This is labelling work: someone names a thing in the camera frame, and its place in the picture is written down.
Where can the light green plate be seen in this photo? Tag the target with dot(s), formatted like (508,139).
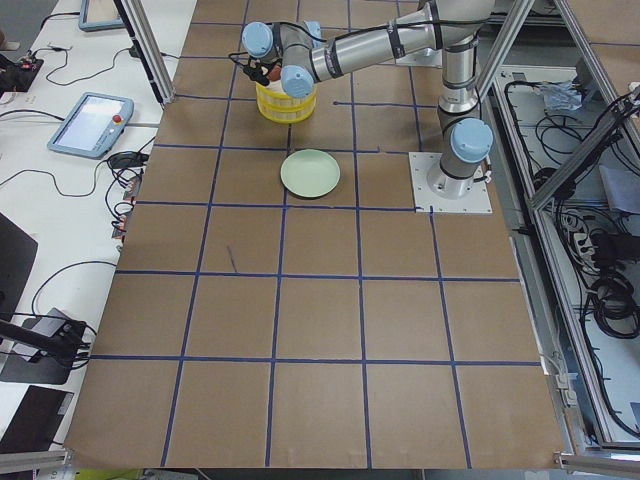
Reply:
(310,173)

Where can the yellow steamer basket with cloth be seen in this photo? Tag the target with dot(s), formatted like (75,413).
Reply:
(286,116)

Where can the brown rectangular bun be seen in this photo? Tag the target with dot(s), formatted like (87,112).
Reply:
(275,74)

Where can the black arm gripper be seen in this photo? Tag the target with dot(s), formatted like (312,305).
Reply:
(270,75)

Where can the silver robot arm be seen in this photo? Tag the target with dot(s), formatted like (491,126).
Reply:
(449,27)

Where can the aluminium frame post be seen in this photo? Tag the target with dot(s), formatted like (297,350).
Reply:
(143,40)

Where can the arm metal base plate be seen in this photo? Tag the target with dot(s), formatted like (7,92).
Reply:
(434,192)

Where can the grey teach pendant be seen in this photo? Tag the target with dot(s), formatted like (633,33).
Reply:
(99,15)
(93,126)

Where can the black camera stand base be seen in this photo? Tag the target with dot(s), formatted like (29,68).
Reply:
(45,348)

